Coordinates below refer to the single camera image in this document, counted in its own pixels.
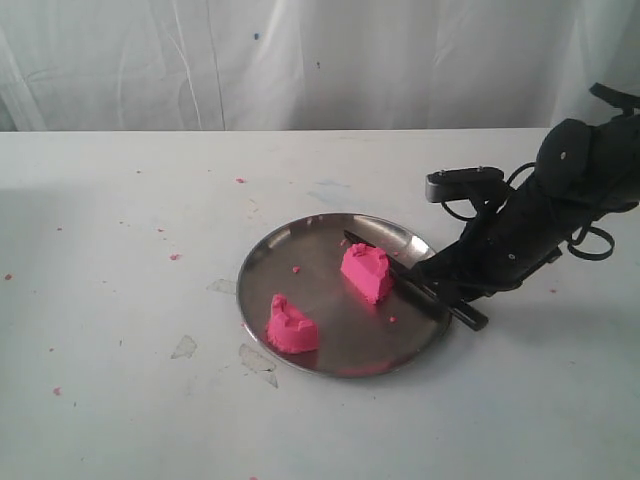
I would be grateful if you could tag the pink clay lump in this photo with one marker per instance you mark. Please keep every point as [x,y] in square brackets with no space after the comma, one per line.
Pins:
[289,330]

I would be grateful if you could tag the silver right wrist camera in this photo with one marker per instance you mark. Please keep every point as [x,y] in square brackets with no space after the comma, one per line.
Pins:
[482,183]

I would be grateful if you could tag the black knife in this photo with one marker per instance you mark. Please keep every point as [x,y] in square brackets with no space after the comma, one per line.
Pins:
[415,285]

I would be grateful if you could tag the round steel plate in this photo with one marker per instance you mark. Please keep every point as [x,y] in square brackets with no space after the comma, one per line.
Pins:
[302,259]

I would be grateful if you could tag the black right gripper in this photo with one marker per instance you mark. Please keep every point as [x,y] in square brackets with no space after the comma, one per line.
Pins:
[524,237]

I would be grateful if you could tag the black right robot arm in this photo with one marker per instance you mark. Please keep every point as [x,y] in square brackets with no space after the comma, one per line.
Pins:
[581,174]

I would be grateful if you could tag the pink clay half piece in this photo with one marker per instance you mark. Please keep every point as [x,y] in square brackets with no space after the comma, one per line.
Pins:
[368,269]

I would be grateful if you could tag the white backdrop curtain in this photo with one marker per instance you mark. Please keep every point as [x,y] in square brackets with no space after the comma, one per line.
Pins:
[311,65]

